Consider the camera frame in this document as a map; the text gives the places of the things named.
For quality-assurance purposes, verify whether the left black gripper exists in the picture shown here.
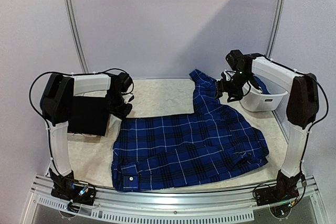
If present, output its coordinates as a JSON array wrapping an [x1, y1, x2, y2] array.
[[107, 91, 132, 120]]

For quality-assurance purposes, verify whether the black t-shirt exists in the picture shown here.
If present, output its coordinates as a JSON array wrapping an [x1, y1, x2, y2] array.
[[68, 96, 110, 136]]

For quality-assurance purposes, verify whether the blue plaid shirt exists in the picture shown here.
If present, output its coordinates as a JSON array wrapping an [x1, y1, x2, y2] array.
[[111, 70, 269, 192]]

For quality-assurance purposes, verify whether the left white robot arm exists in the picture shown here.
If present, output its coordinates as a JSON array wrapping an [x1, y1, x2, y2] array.
[[40, 71, 134, 178]]

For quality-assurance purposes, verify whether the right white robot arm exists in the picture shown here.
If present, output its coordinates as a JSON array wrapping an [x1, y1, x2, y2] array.
[[215, 49, 319, 178]]

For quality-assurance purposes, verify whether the white laundry basket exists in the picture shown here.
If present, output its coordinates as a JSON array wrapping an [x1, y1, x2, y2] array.
[[239, 75, 288, 112]]

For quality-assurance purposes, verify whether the black garment in basket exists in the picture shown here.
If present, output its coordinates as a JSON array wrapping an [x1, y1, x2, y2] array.
[[250, 76, 270, 94]]

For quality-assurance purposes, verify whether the perforated metal front panel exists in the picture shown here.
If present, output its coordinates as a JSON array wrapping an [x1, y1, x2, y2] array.
[[23, 195, 255, 223]]

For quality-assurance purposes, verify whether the right wall metal profile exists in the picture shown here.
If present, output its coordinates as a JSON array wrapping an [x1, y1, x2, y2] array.
[[266, 0, 285, 58]]

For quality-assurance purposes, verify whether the wall metal profile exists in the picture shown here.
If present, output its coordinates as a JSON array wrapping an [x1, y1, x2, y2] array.
[[266, 0, 285, 58], [64, 0, 89, 73]]

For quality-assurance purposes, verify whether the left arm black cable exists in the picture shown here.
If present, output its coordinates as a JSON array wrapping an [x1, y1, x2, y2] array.
[[28, 67, 134, 180]]

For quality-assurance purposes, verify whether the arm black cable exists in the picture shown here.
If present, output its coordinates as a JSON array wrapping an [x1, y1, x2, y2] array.
[[251, 55, 329, 183], [28, 67, 134, 180]]

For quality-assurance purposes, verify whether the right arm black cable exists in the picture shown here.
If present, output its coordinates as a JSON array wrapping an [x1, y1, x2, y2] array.
[[251, 55, 329, 183]]

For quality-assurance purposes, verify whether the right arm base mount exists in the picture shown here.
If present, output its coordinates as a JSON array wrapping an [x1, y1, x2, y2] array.
[[252, 180, 307, 208]]

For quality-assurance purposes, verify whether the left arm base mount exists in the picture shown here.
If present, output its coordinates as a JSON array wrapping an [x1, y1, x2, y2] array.
[[49, 169, 97, 206]]

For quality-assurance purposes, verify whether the left wall metal profile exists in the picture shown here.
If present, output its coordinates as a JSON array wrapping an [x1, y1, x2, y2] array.
[[64, 0, 89, 73]]

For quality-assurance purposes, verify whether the aluminium front rail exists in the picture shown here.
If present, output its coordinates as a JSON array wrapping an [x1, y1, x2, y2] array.
[[30, 174, 319, 209]]

